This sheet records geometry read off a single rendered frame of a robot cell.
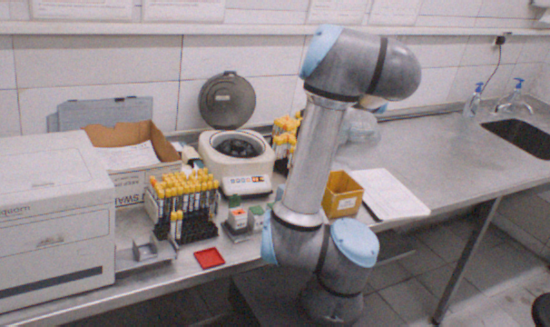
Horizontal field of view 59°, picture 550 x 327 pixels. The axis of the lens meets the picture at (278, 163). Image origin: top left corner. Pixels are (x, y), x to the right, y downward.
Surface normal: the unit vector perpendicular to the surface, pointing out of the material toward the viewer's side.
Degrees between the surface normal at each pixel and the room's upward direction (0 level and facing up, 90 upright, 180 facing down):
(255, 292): 4
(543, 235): 90
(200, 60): 90
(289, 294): 4
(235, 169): 90
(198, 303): 1
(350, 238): 10
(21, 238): 90
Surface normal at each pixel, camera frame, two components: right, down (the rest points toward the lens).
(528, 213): -0.84, 0.14
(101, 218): 0.52, 0.50
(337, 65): -0.07, 0.34
